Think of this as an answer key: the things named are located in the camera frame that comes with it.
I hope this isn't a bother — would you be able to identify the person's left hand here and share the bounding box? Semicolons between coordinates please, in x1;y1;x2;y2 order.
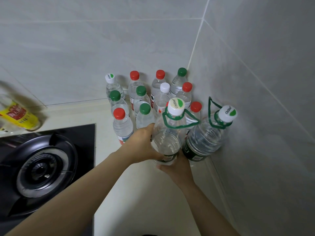
123;123;165;165

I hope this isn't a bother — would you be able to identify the person's right hand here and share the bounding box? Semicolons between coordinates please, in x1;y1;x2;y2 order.
156;151;195;188

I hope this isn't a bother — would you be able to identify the large clear water bottle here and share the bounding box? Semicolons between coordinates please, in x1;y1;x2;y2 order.
151;98;200;166
182;96;238;162

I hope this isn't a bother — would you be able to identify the person's right forearm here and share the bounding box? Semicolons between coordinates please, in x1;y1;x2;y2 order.
181;180;241;236

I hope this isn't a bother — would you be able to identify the person's left forearm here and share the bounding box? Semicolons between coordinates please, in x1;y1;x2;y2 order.
4;148;135;236

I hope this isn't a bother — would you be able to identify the group of small water bottles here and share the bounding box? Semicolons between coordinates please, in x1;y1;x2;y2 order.
105;67;203;145

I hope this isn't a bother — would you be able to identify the black glass gas stove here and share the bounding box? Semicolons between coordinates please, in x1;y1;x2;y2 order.
0;123;96;236

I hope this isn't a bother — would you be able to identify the black stove pan support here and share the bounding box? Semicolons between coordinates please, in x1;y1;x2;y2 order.
0;133;79;217

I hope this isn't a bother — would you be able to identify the round metal gas burner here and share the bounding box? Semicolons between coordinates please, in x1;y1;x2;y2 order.
16;147;70;198

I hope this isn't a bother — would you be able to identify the yellow label oil bottle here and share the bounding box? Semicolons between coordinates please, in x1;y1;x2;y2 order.
0;94;41;133

